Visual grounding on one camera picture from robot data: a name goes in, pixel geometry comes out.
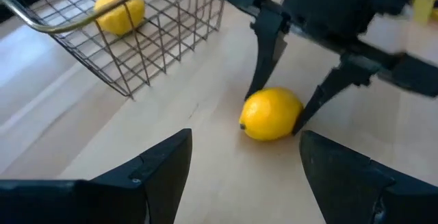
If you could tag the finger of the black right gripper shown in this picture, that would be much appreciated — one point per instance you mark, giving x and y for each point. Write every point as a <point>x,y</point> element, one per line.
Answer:
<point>268,52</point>
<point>338,80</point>

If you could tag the yellow lemon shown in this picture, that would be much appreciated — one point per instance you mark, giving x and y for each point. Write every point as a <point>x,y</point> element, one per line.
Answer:
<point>270,114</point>
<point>119,15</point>

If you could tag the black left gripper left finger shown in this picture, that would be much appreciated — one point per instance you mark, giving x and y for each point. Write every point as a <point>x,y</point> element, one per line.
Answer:
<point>102,200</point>

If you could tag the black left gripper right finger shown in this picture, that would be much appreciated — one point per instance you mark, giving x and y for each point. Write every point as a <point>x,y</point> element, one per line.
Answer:
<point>342,189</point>

